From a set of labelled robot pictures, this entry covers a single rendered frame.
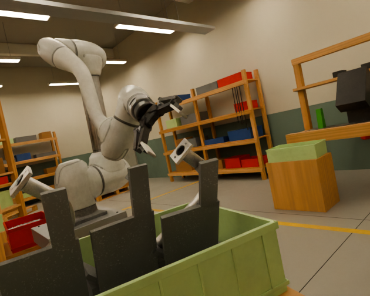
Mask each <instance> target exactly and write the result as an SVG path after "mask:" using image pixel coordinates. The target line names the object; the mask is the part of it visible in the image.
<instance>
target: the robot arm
mask: <svg viewBox="0 0 370 296"><path fill-rule="evenodd" d="M37 49H38V53H39V55H40V57H41V58H42V59H43V60H44V61H45V62H47V63H48V64H50V65H52V66H54V67H56V68H58V69H61V70H65V71H68V72H71V73H73V74H74V76H75V77H76V79H77V81H78V84H79V87H80V92H81V95H82V101H83V107H84V110H85V115H86V121H87V124H88V130H89V136H90V141H91V144H92V150H93V153H92V154H91V155H90V158H89V166H88V165H87V163H86V162H84V161H83V160H79V159H73V160H70V161H67V162H63V163H61V164H59V165H58V167H57V168H56V171H55V178H54V185H55V189H58V188H61V187H66V191H67V195H68V200H69V201H70V203H71V204H72V206H73V209H74V212H75V227H76V226H78V225H80V224H82V223H85V222H87V221H89V220H93V219H94V218H97V217H100V216H103V215H105V214H107V210H98V209H97V206H96V202H95V198H97V197H98V196H101V195H104V194H108V193H111V192H113V191H116V190H118V189H120V188H121V187H123V186H124V185H125V184H126V183H127V182H128V180H127V179H125V177H126V175H127V168H128V167H130V165H129V163H128V162H127V161H126V160H125V159H123V158H124V157H125V156H126V155H127V154H128V152H129V151H130V149H131V148H132V146H133V150H134V151H136V152H138V153H139V154H141V153H142V152H143V153H146V154H149V155H151V156H152V157H154V158H156V155H155V153H154V152H153V151H152V149H151V148H150V147H149V146H148V145H147V142H148V139H149V134H150V132H151V131H152V126H153V125H154V123H155V122H156V121H157V120H158V118H159V117H161V116H164V114H165V113H168V112H171V111H172V110H175V111H177V112H178V113H179V114H181V115H182V116H183V117H184V118H185V119H186V118H187V116H186V115H185V114H184V113H183V112H181V111H182V109H183V108H182V107H181V106H180V105H179V103H181V102H182V101H183V100H182V99H181V98H180V97H178V96H177V95H173V96H168V97H159V98H158V103H157V104H155V103H154V102H153V101H152V100H151V98H150V96H149V95H148V93H147V92H146V91H145V90H144V89H142V88H140V87H138V86H135V85H127V86H125V87H123V88H122V89H121V91H120V92H119V95H118V100H117V106H116V111H115V114H114V116H113V117H108V118H107V116H106V111H105V105H104V101H103V96H102V90H101V87H100V81H99V77H100V75H101V71H102V69H103V68H104V67H105V64H106V61H107V57H106V53H105V51H104V50H103V49H102V48H101V47H100V46H98V45H96V44H94V43H91V42H88V41H82V40H78V39H61V38H55V39H53V38H50V37H47V38H42V39H40V40H39V41H38V44H37Z"/></svg>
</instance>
